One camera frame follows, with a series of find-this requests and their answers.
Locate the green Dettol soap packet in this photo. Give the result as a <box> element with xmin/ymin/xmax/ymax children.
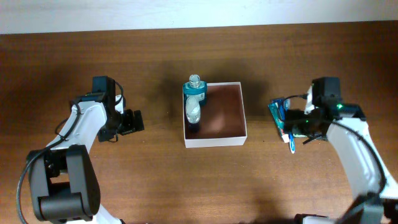
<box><xmin>293</xmin><ymin>133</ymin><xmax>312</xmax><ymax>138</ymax></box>

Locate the clear purple liquid bottle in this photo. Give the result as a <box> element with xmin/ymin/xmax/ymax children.
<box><xmin>185</xmin><ymin>96</ymin><xmax>201</xmax><ymax>133</ymax></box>

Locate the teal mouthwash bottle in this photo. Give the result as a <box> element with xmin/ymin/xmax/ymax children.
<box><xmin>182</xmin><ymin>74</ymin><xmax>208</xmax><ymax>106</ymax></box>

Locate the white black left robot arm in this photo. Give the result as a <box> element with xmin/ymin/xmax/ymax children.
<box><xmin>21</xmin><ymin>76</ymin><xmax>144</xmax><ymax>223</ymax></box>

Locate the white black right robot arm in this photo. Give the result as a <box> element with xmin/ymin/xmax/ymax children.
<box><xmin>283</xmin><ymin>77</ymin><xmax>397</xmax><ymax>223</ymax></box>

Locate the blue white toothbrush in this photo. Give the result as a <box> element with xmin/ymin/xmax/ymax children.
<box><xmin>282</xmin><ymin>99</ymin><xmax>295</xmax><ymax>154</ymax></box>

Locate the green toothpaste tube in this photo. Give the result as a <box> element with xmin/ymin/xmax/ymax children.
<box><xmin>268</xmin><ymin>101</ymin><xmax>290</xmax><ymax>143</ymax></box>

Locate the pink open cardboard box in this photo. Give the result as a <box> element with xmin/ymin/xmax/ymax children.
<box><xmin>183</xmin><ymin>82</ymin><xmax>248</xmax><ymax>148</ymax></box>

